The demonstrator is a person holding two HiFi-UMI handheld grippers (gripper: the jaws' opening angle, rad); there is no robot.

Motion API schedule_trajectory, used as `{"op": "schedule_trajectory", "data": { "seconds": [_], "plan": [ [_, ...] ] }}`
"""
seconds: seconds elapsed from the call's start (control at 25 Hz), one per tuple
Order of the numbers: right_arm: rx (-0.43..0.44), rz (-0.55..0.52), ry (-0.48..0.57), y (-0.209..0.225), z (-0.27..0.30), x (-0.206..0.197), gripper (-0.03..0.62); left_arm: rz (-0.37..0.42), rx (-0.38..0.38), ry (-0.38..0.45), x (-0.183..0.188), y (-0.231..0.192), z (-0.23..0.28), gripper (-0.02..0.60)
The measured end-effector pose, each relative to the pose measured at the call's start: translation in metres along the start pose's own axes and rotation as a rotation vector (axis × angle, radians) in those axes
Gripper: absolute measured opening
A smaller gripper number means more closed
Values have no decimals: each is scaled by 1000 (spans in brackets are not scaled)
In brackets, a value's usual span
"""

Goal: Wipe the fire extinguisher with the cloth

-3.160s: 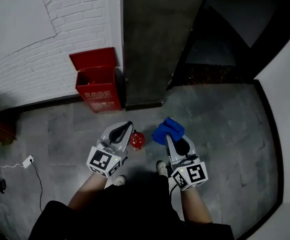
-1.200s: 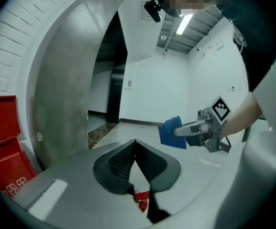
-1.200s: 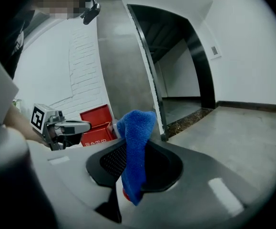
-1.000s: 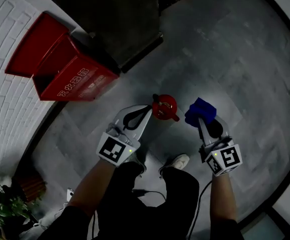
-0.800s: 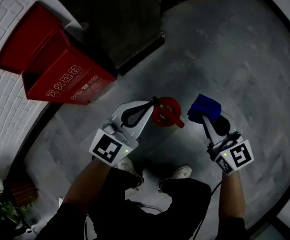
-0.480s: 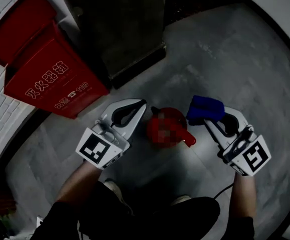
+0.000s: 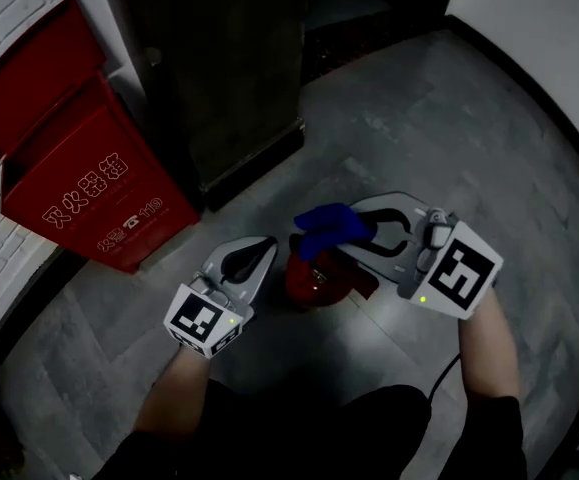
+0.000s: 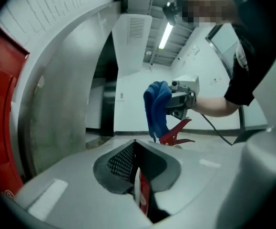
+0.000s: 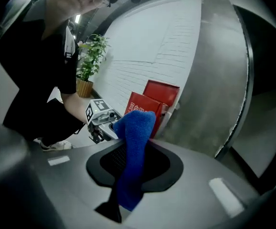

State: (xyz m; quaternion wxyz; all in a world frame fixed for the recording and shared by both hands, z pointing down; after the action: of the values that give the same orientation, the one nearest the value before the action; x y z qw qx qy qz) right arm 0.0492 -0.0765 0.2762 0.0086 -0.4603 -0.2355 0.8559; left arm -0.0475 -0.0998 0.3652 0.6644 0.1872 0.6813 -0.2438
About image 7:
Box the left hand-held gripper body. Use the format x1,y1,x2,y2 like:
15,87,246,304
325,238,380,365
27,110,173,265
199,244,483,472
163,234,280,361

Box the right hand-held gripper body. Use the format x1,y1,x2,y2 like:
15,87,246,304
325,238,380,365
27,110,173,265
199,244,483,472
336,190,505,322

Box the blue cloth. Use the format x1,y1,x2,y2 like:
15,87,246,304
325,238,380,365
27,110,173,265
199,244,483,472
293,202,376,264

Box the red fire extinguisher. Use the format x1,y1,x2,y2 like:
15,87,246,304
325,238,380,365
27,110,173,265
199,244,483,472
284,233,381,314

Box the person's left forearm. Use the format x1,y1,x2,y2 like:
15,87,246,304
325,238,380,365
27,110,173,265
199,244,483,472
132,341,211,437

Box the person's right forearm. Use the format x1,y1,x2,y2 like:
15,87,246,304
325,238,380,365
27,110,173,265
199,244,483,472
456,281,523,405

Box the red fire extinguisher box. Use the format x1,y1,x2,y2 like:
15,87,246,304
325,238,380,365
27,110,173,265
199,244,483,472
0,0,202,275

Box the person's black clothing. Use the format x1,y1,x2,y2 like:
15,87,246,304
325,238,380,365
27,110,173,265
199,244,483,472
91,381,529,480

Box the black cable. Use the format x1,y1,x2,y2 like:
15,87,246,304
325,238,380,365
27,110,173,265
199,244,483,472
425,351,463,412

